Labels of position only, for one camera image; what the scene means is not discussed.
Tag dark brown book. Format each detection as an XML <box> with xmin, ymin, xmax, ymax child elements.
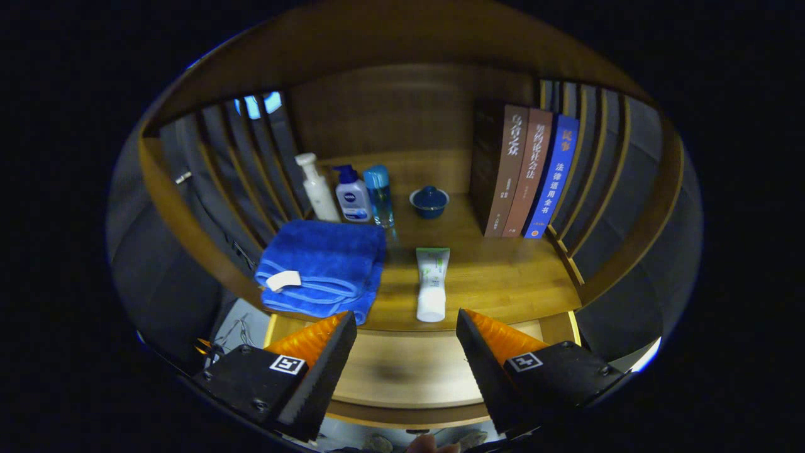
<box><xmin>470</xmin><ymin>103</ymin><xmax>530</xmax><ymax>238</ymax></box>

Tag thin floor cables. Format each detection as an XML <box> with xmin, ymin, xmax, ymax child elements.
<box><xmin>214</xmin><ymin>313</ymin><xmax>265</xmax><ymax>353</ymax></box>

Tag blue lidded teacup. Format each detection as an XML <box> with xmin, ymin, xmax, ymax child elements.
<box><xmin>409</xmin><ymin>186</ymin><xmax>450</xmax><ymax>220</ymax></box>

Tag blue book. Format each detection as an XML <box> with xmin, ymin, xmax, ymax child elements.
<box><xmin>523</xmin><ymin>115</ymin><xmax>580</xmax><ymax>240</ymax></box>

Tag white pump bottle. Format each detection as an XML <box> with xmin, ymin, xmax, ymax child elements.
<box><xmin>295</xmin><ymin>152</ymin><xmax>341</xmax><ymax>222</ymax></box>

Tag wooden drawer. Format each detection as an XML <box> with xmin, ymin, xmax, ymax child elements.
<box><xmin>263</xmin><ymin>311</ymin><xmax>582</xmax><ymax>430</ymax></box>

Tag wooden countertop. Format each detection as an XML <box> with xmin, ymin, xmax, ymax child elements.
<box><xmin>252</xmin><ymin>148</ymin><xmax>582</xmax><ymax>332</ymax></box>

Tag clear blue bottle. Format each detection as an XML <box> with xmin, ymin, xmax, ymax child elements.
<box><xmin>364</xmin><ymin>165</ymin><xmax>396</xmax><ymax>228</ymax></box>

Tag blue folded towel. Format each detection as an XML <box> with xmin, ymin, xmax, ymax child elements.
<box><xmin>254</xmin><ymin>219</ymin><xmax>387</xmax><ymax>326</ymax></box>

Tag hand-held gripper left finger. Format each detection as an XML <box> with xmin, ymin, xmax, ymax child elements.
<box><xmin>192</xmin><ymin>310</ymin><xmax>358</xmax><ymax>443</ymax></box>

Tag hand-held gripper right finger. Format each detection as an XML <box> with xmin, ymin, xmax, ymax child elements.
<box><xmin>456</xmin><ymin>308</ymin><xmax>630</xmax><ymax>441</ymax></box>

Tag white green tube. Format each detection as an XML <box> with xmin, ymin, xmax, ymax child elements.
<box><xmin>415</xmin><ymin>247</ymin><xmax>451</xmax><ymax>323</ymax></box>

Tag light brown book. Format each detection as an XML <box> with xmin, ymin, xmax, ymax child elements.
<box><xmin>501</xmin><ymin>108</ymin><xmax>554</xmax><ymax>238</ymax></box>

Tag white lotion bottle blue cap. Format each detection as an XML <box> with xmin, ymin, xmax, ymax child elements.
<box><xmin>333</xmin><ymin>164</ymin><xmax>374</xmax><ymax>223</ymax></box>

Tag wooden cabinet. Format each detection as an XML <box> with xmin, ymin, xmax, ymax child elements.
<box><xmin>107</xmin><ymin>0</ymin><xmax>703</xmax><ymax>435</ymax></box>

